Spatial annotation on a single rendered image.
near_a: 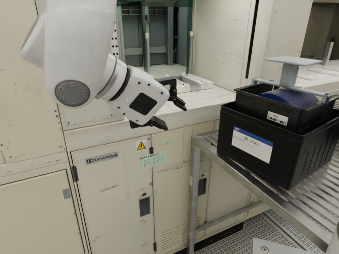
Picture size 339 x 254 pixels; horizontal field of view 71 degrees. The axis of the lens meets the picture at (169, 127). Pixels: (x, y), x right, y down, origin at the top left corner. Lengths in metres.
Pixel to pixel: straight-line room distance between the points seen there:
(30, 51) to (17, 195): 0.59
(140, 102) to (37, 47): 0.20
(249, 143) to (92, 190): 0.58
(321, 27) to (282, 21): 1.13
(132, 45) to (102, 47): 1.40
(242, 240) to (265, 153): 0.94
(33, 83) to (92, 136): 0.24
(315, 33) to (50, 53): 1.97
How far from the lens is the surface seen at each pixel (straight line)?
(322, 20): 2.19
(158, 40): 1.80
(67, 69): 0.34
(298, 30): 1.24
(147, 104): 0.49
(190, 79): 1.26
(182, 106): 0.54
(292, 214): 0.68
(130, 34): 1.73
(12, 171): 0.87
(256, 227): 1.70
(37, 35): 0.41
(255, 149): 0.75
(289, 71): 0.78
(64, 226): 1.02
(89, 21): 0.33
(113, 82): 0.44
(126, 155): 0.90
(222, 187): 1.28
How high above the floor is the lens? 1.20
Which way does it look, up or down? 25 degrees down
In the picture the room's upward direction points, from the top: straight up
